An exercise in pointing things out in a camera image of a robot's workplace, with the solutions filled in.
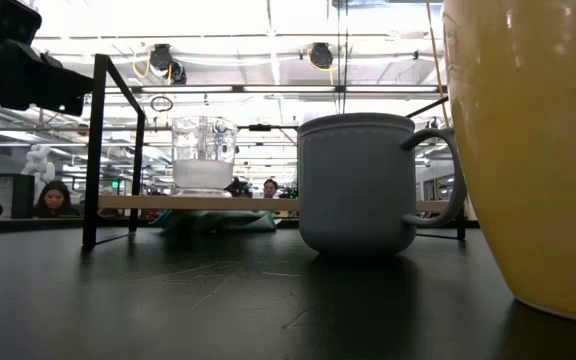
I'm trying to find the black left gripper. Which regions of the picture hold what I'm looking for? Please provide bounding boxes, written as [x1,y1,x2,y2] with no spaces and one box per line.
[0,38,95,118]

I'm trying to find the small clear glass cup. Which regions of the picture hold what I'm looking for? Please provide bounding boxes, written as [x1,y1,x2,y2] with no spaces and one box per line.
[170,115,240,198]

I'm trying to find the medium grey mug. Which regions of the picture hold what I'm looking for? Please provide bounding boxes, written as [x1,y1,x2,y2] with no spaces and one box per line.
[296,112,468,257]

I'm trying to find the white lumpy object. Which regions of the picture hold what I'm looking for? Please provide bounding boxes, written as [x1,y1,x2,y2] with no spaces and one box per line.
[20,144,57,190]

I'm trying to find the black ceiling device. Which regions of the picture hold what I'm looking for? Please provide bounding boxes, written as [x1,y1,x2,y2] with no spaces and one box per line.
[147,43,188,85]
[308,42,335,71]

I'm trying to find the person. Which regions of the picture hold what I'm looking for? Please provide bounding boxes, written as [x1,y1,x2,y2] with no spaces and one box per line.
[32,179,82,220]
[261,178,280,200]

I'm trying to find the black box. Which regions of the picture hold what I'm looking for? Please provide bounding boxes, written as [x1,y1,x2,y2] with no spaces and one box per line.
[11,173,36,220]

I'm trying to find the light blue cloth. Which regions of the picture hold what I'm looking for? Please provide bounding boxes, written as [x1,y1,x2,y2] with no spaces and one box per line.
[150,208,278,234]

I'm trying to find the large yellow-orange mug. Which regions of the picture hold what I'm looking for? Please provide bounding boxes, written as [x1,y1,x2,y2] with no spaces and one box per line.
[441,0,576,329]

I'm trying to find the black hanging cable ring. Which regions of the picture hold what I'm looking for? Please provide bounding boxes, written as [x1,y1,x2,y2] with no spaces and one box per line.
[149,95,175,114]

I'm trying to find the wooden shelf with black frame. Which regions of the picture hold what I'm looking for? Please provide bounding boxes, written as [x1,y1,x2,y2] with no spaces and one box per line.
[81,53,468,249]

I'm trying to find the black background rig frame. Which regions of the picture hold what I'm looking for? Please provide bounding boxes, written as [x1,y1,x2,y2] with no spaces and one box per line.
[237,122,300,197]

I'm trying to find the yellow cable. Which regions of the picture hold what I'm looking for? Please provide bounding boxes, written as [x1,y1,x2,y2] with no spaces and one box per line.
[425,0,452,129]

